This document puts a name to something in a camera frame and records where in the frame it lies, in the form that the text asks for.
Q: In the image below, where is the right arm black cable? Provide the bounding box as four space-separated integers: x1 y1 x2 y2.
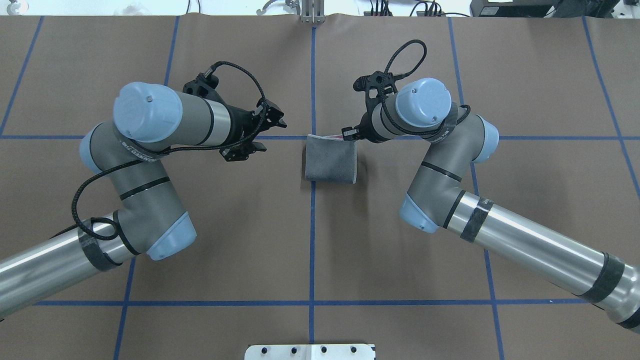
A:
376 39 472 142

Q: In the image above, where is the pink and grey towel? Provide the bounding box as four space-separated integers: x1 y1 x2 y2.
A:
304 134 358 184

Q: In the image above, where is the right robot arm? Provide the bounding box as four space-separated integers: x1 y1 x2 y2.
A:
342 71 640 333

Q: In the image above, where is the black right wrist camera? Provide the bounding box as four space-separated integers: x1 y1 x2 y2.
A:
352 71 398 100

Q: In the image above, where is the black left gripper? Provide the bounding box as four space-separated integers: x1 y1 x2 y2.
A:
220 100 288 162

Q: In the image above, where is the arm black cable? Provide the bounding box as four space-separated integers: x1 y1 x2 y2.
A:
71 61 268 242
376 39 472 142

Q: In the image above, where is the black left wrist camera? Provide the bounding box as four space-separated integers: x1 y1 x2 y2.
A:
182 72 224 103

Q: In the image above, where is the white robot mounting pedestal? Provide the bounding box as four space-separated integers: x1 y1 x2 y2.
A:
244 343 377 360

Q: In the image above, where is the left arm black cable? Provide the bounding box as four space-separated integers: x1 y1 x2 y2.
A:
71 61 268 242

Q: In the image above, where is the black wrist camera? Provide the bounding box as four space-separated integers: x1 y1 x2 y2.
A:
352 71 398 100
182 72 224 103

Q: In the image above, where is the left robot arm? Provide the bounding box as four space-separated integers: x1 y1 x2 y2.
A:
0 75 286 318

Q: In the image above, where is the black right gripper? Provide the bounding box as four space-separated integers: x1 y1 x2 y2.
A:
341 112 376 142

